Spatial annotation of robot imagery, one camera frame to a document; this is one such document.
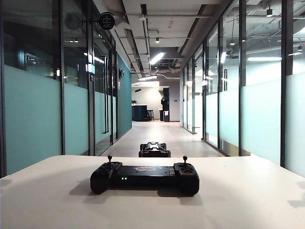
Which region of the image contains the black quadruped robot dog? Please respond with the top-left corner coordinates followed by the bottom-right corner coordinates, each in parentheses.
top-left (138, 142), bottom-right (172, 158)

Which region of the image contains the round black hanging sign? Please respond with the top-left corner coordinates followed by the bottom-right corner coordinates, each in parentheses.
top-left (97, 11), bottom-right (116, 31)

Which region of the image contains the black gamepad remote control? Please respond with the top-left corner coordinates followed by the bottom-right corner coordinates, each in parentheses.
top-left (90, 155), bottom-right (200, 198)

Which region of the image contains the tall black cabinet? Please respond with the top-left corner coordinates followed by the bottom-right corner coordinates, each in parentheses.
top-left (163, 87), bottom-right (171, 123)

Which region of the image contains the dark bar counter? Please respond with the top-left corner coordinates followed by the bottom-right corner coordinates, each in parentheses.
top-left (132, 104), bottom-right (149, 122)

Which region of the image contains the long linear ceiling light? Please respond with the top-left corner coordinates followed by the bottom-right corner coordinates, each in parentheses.
top-left (149, 52), bottom-right (165, 65)

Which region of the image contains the long black door handle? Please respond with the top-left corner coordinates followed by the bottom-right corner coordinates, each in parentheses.
top-left (102, 55), bottom-right (110, 134)

